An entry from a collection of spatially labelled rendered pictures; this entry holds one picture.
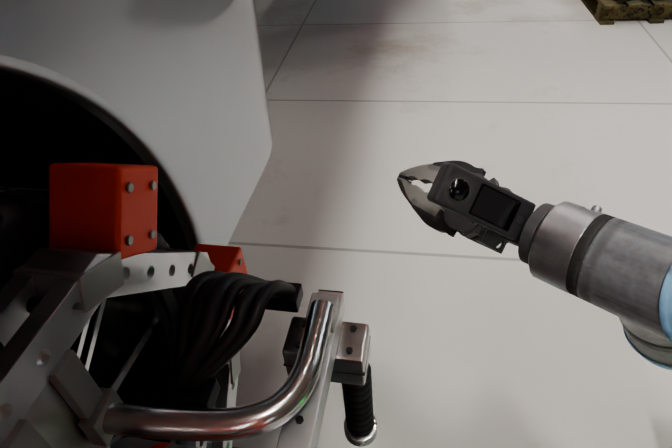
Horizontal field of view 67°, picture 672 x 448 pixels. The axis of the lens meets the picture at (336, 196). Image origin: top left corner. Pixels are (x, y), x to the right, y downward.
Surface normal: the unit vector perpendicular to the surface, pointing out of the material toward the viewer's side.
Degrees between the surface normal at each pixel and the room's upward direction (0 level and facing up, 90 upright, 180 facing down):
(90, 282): 90
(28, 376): 90
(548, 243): 55
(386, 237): 0
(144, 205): 90
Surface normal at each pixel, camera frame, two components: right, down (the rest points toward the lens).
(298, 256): -0.07, -0.77
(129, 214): 0.98, 0.06
